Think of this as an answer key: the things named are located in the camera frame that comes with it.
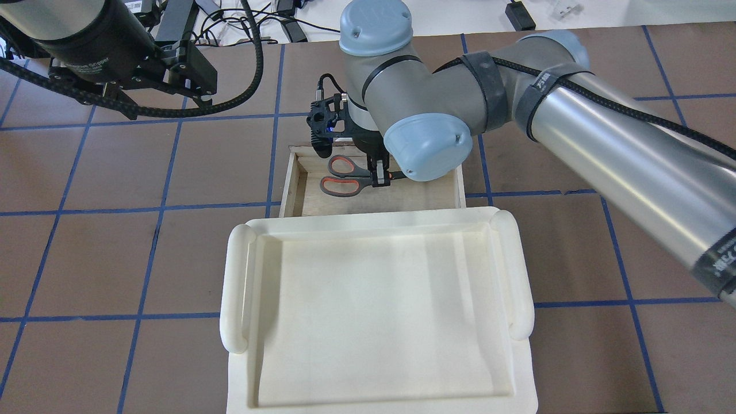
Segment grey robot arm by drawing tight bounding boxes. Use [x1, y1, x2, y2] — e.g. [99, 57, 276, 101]
[2, 1, 265, 120]
[339, 1, 735, 305]

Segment wooden drawer with white handle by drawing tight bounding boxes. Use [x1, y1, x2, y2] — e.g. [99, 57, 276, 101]
[278, 144, 467, 219]

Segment black power adapter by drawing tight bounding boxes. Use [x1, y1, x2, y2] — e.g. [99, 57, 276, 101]
[504, 1, 536, 32]

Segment white plastic tray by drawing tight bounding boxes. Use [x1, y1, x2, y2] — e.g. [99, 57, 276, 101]
[219, 207, 538, 413]

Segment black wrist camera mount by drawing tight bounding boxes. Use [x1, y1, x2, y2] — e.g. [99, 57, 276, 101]
[306, 73, 349, 158]

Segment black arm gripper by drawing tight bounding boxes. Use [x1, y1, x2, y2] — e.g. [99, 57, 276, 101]
[47, 35, 218, 106]

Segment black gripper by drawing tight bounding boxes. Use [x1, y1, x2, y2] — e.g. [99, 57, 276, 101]
[352, 133, 392, 187]

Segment grey orange handled scissors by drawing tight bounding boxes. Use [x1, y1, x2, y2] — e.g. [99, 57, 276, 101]
[320, 155, 407, 198]

